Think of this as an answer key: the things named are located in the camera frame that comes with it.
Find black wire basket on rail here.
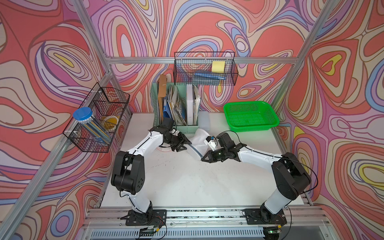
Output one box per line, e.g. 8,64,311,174
174,50,239,86

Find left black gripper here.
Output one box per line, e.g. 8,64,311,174
163,131,191,152

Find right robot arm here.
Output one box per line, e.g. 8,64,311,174
201,131,312,223

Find white binder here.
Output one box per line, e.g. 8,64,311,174
186,85,194,126

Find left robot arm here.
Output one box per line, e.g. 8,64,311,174
111,118,192,218

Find brown cardboard folder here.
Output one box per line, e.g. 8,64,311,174
158,75,167,124

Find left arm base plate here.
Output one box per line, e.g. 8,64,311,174
120,210,167,227

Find mint green file organizer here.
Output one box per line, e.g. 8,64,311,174
150,83,199,134

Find green plastic basket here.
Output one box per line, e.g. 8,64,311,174
223,101,280,132

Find jar with blue lid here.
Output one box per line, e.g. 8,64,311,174
73,107,112,145

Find aluminium frame rail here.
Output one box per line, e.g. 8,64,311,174
106,57,299,64

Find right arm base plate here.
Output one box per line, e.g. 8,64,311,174
242,208,287,226

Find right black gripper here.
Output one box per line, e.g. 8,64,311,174
201,146,228,164

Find blue folder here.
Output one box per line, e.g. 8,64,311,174
163,100,173,120

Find black wire basket left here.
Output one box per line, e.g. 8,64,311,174
63,83,130,153

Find yellow sticky note pad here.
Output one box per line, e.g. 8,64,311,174
212,61,226,74

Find blue pen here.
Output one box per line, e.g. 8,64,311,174
194,72,227,81

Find magazines in organizer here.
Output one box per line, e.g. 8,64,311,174
167,85,187,126

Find yellow tape roll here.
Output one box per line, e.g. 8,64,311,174
101,116,119,131

